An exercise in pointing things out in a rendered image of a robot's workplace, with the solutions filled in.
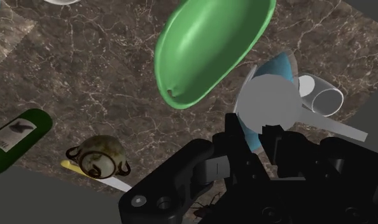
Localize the white round object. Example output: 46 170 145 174
44 0 81 6

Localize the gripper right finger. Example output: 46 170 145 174
259 123 378 224

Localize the small two-handled beige vase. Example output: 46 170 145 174
65 134 132 180

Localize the grey ladle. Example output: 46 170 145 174
235 74 368 143

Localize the clear glass cup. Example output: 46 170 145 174
297 73 345 118

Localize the yellow-handled knife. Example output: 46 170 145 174
60 159 133 193

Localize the green bottle with white label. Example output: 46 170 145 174
0 108 54 177

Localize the green bowl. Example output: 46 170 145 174
153 0 277 110

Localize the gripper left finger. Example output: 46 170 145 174
118 113 268 224

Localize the blue glass cup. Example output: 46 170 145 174
234 50 299 153

